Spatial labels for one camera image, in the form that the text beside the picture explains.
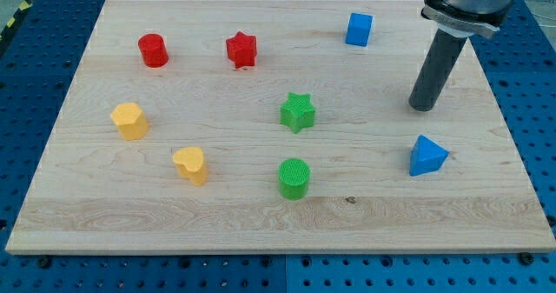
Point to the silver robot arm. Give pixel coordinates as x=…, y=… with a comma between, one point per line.
x=466, y=18

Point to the blue triangle block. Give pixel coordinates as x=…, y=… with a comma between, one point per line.
x=426, y=156

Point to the green star block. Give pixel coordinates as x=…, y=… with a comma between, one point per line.
x=297, y=112

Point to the green cylinder block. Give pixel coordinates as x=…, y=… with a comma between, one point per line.
x=293, y=177

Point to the light wooden board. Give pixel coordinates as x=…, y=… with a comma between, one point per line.
x=95, y=193

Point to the yellow heart block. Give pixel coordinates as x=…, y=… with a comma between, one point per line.
x=191, y=164

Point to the red star block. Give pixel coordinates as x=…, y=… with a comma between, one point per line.
x=242, y=50

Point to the blue cube block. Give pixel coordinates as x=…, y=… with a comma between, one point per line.
x=358, y=29

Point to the yellow hexagon block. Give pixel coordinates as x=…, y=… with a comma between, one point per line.
x=130, y=121

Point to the red cylinder block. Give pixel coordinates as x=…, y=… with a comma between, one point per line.
x=153, y=50

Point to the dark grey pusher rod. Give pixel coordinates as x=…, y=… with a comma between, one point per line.
x=437, y=67

